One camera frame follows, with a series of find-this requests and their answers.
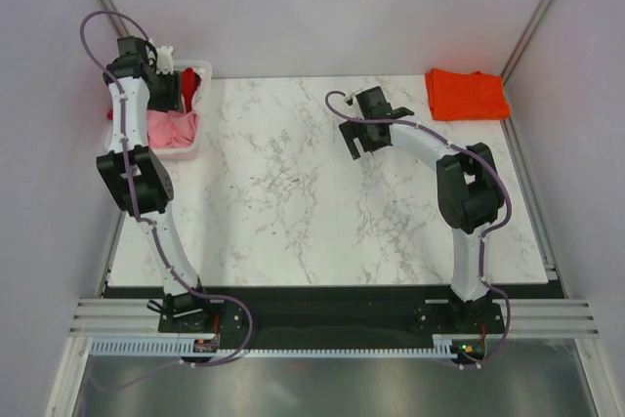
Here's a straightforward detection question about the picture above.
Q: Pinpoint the pink t shirt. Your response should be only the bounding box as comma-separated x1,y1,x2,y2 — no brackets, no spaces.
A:
146,110,199,148

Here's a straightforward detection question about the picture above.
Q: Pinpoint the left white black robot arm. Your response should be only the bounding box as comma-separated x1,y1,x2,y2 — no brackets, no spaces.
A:
96,36,215,332

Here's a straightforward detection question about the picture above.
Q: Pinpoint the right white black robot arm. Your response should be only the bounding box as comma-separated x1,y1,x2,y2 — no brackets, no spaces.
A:
325,86,512,333

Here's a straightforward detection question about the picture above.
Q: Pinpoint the red t shirt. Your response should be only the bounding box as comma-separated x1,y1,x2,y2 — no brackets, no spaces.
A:
181,67,201,113

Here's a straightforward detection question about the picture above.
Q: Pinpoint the white plastic basket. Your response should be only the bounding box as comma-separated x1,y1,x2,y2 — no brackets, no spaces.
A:
103,60,214,160

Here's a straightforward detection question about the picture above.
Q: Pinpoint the folded orange t shirt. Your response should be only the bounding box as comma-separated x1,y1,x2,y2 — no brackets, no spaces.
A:
425,68,511,122

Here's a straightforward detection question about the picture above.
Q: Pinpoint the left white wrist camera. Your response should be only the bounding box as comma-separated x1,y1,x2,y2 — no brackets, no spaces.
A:
146,38,174,74

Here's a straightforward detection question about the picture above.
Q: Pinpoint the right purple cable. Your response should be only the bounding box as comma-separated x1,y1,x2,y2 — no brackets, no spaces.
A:
325,90,513,370

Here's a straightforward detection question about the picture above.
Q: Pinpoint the purple cable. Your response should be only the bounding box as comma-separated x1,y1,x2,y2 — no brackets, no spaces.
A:
325,90,513,370
80,11,255,392

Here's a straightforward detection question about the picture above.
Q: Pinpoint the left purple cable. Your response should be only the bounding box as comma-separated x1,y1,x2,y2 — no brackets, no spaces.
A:
80,11,255,392

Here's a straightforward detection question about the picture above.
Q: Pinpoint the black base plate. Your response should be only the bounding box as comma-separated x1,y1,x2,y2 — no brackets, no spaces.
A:
158,286,504,349

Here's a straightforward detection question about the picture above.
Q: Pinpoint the aluminium profile rail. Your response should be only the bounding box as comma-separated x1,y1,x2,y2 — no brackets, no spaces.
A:
70,299,600,339

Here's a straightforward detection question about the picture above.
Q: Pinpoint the white slotted cable duct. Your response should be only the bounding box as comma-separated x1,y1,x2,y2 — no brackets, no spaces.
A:
89,337,483,358

